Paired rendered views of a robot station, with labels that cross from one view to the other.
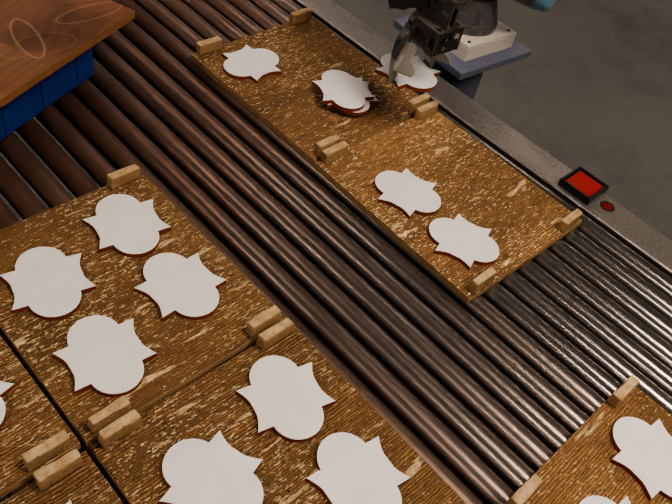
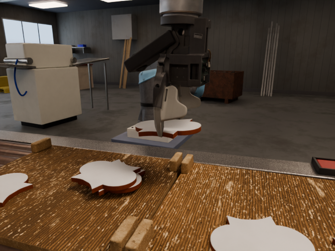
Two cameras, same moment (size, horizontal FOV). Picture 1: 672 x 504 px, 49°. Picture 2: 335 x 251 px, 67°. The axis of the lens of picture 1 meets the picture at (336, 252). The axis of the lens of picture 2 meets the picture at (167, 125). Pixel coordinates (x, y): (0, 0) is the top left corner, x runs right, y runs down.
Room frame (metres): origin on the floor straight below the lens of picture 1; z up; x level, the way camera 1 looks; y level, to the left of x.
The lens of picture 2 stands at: (0.85, 0.11, 1.19)
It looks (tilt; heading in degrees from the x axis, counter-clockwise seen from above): 15 degrees down; 340
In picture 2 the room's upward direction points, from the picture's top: straight up
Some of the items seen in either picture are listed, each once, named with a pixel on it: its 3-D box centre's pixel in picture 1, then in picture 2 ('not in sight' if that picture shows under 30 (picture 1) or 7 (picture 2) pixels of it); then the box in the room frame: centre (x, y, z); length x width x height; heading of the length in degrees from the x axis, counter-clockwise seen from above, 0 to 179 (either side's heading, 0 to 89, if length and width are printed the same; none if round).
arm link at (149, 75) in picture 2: not in sight; (155, 84); (1.85, -0.19, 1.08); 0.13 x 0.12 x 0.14; 66
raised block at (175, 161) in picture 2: (418, 103); (176, 161); (1.37, -0.10, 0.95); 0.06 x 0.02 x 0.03; 143
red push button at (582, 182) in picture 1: (583, 185); (332, 167); (1.26, -0.47, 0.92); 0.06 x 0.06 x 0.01; 53
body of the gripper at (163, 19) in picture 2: (437, 17); (183, 53); (1.29, -0.08, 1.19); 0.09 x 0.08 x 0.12; 48
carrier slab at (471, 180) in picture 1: (448, 194); (284, 222); (1.12, -0.19, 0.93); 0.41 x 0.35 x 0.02; 52
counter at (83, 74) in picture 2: not in sight; (59, 75); (11.75, 0.65, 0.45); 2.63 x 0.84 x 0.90; 47
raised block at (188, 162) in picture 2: (426, 110); (187, 163); (1.35, -0.12, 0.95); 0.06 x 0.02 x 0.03; 142
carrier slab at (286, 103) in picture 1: (311, 82); (70, 184); (1.38, 0.14, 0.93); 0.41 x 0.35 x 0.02; 53
